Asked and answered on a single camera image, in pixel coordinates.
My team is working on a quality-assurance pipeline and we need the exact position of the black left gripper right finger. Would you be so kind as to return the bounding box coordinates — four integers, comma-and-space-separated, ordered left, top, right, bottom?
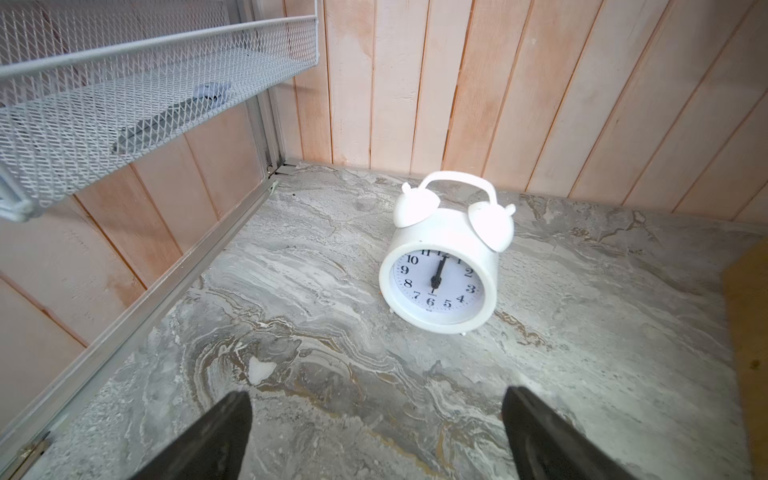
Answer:
501, 386, 634, 480

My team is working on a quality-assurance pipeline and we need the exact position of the white twin-bell alarm clock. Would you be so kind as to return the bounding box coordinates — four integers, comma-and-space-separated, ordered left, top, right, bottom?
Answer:
379, 171, 516, 334

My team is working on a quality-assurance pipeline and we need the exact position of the white wire mesh rack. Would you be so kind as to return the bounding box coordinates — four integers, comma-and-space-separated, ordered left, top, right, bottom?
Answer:
1, 1, 319, 222

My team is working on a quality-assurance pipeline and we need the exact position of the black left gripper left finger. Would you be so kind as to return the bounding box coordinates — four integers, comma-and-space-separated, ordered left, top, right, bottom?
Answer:
133, 391, 252, 479

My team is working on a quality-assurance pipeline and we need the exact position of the wooden shelf cabinet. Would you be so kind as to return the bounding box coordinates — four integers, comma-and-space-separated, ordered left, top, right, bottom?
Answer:
723, 239, 767, 479

